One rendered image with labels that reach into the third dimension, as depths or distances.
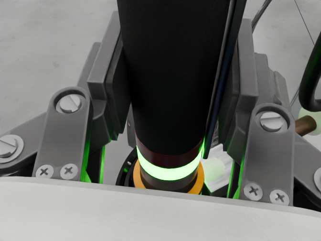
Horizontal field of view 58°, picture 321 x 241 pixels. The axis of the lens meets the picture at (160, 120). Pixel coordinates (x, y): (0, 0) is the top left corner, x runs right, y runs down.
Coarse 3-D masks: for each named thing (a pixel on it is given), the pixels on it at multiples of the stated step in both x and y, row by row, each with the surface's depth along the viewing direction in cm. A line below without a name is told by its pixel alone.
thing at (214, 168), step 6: (204, 162) 21; (210, 162) 21; (216, 162) 21; (222, 162) 21; (204, 168) 20; (210, 168) 20; (216, 168) 20; (222, 168) 20; (204, 174) 20; (210, 174) 20; (216, 174) 20; (222, 174) 20; (210, 180) 20
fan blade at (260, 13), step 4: (268, 0) 36; (264, 4) 39; (268, 4) 35; (264, 8) 36; (260, 12) 36; (256, 16) 39; (260, 16) 36; (256, 20) 36; (252, 24) 37; (256, 24) 41; (252, 28) 36; (252, 32) 44
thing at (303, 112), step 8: (320, 32) 15; (320, 40) 15; (320, 48) 15; (312, 56) 16; (320, 56) 15; (312, 64) 16; (320, 64) 16; (304, 72) 17; (312, 72) 16; (320, 72) 16; (304, 80) 17; (312, 80) 17; (304, 88) 18; (312, 88) 18; (304, 96) 18; (312, 96) 18; (304, 104) 19; (312, 104) 20; (320, 104) 21; (304, 112) 24; (312, 112) 23; (320, 112) 22; (320, 120) 23; (320, 128) 23
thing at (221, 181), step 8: (216, 152) 22; (224, 152) 22; (200, 160) 21; (224, 160) 21; (232, 160) 21; (224, 176) 20; (208, 184) 20; (216, 184) 20; (224, 184) 20; (208, 192) 20; (216, 192) 20; (224, 192) 21
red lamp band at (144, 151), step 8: (136, 136) 13; (200, 144) 13; (144, 152) 13; (152, 152) 13; (192, 152) 13; (152, 160) 13; (160, 160) 13; (168, 160) 13; (176, 160) 13; (184, 160) 13; (192, 160) 14
